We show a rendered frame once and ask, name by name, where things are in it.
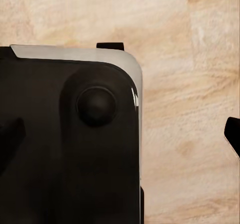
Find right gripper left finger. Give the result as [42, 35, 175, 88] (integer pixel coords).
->
[0, 117, 26, 177]

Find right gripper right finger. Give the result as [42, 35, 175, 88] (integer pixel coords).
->
[224, 116, 240, 156]

